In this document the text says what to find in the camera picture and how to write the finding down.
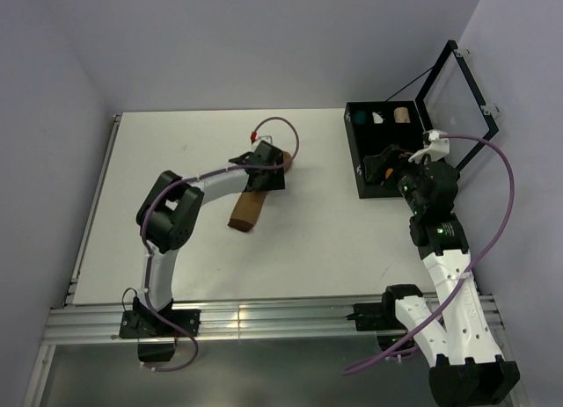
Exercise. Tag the white rolled sock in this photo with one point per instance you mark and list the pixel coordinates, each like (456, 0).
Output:
(378, 119)

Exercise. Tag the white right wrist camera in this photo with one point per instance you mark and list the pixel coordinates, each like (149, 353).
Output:
(436, 146)

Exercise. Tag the glass box lid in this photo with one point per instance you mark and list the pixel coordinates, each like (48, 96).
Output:
(450, 99)

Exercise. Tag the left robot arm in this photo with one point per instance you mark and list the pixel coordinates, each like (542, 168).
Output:
(168, 215)

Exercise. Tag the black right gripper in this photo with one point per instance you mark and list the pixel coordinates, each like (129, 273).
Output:
(375, 164)

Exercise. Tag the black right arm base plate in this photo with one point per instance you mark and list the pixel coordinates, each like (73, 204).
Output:
(371, 317)

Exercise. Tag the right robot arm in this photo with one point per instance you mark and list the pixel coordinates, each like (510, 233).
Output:
(467, 367)

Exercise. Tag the beige rolled sock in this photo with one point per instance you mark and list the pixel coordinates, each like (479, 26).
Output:
(401, 115)

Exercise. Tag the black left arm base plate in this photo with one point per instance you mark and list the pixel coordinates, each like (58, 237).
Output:
(135, 325)

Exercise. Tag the teal rolled sock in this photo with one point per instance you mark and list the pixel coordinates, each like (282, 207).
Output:
(360, 118)

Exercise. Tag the aluminium front frame rails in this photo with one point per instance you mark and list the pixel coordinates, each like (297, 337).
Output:
(231, 320)

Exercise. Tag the black storage box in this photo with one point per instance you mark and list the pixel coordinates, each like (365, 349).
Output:
(371, 139)

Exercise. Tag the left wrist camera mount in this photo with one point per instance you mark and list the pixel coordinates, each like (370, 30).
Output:
(256, 139)

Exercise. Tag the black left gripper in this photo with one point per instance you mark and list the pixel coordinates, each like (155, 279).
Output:
(274, 183)

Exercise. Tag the aluminium table edge rail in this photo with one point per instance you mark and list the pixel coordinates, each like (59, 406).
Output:
(73, 281)

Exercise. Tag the tan ribbed sock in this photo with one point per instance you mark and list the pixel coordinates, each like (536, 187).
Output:
(247, 210)

